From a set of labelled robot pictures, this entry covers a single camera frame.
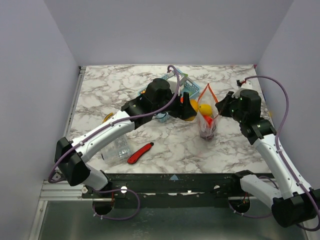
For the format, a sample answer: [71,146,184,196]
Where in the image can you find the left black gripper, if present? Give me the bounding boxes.
[153,89,196,121]

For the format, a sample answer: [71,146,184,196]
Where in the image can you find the yellow orange potato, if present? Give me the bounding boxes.
[186,99,199,122]

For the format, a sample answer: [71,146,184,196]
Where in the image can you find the yellow lemon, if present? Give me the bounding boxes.
[198,104,213,117]

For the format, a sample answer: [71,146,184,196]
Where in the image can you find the clear zip top bag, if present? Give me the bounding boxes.
[197,82,219,142]

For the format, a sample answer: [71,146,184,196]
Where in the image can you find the red apple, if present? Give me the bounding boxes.
[203,115,213,128]

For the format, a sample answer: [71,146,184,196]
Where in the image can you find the blue plastic basket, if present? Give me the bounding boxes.
[154,69,200,123]

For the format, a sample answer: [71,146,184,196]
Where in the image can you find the purple cabbage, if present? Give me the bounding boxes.
[199,131,215,141]

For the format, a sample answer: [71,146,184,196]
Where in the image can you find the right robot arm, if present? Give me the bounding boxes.
[215,89,320,228]

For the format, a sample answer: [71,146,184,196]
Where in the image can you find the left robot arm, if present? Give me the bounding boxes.
[54,78,197,198]

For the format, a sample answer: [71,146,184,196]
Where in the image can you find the red utility knife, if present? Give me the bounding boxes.
[127,142,154,165]

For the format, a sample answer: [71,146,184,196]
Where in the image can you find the clear plastic screw box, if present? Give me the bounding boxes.
[101,134,132,164]

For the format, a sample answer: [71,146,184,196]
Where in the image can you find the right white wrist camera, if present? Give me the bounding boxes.
[232,80,253,99]

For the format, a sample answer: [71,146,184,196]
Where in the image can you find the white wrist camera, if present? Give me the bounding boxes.
[166,71,189,87]
[232,80,253,99]

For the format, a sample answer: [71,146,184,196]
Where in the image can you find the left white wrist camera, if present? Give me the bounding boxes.
[166,71,189,87]

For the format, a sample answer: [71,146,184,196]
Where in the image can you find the yellow handled pliers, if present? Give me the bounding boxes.
[102,112,114,123]

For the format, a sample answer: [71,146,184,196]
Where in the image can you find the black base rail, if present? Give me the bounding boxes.
[80,170,252,209]

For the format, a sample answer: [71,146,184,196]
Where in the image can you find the aluminium frame rail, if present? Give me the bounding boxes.
[39,66,86,201]

